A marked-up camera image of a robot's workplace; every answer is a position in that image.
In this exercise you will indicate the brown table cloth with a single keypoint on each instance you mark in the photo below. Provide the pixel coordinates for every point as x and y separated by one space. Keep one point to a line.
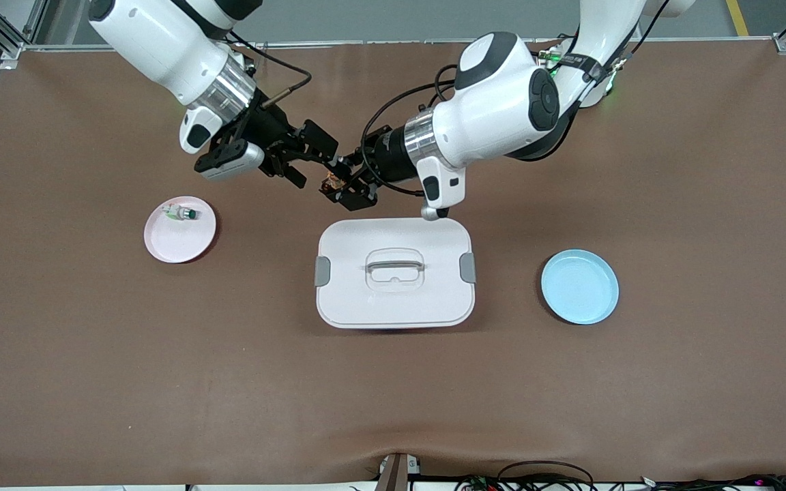
393 395

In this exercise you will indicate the brown camera mount post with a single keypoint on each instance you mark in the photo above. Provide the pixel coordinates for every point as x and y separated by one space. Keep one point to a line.
396 474

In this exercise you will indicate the silver table edge rail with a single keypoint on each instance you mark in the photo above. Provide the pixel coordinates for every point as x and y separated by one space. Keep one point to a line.
366 43

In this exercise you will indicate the light blue round plate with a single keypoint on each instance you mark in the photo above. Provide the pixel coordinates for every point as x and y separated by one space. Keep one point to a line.
579 286

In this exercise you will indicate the pink box with white lid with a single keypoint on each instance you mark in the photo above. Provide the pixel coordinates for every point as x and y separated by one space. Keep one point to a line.
393 300

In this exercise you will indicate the orange and black switch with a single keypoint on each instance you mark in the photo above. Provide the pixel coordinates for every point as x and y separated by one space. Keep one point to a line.
331 183

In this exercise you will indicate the pink round plate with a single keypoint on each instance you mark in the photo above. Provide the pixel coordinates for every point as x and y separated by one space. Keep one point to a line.
178 242

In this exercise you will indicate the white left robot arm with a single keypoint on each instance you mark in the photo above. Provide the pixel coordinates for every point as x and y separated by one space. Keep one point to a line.
495 102

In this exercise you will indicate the green and white switch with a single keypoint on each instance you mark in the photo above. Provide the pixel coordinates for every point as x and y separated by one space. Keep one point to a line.
178 213

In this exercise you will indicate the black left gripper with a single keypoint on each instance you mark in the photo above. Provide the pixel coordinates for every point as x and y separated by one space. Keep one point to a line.
387 155

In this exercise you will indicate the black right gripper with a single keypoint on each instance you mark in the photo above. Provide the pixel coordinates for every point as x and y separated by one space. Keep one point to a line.
269 127

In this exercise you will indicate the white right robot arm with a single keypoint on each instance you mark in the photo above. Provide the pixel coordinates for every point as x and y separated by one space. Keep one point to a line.
161 48

